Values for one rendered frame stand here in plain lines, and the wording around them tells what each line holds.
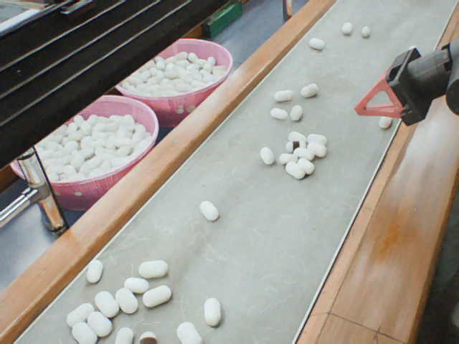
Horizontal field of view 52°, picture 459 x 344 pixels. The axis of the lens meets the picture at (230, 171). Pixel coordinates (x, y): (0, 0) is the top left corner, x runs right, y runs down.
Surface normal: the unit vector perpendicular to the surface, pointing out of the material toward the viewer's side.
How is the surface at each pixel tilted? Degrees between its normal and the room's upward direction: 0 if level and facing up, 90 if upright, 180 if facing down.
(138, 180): 0
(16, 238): 0
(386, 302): 0
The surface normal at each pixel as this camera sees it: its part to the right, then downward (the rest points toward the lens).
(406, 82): 0.64, -0.29
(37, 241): -0.07, -0.77
